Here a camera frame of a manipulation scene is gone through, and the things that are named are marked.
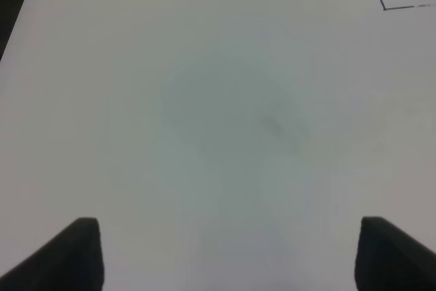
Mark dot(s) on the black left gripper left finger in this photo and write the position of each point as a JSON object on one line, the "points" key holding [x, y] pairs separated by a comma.
{"points": [[72, 260]]}

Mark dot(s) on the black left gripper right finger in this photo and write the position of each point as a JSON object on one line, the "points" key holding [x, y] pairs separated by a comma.
{"points": [[389, 259]]}

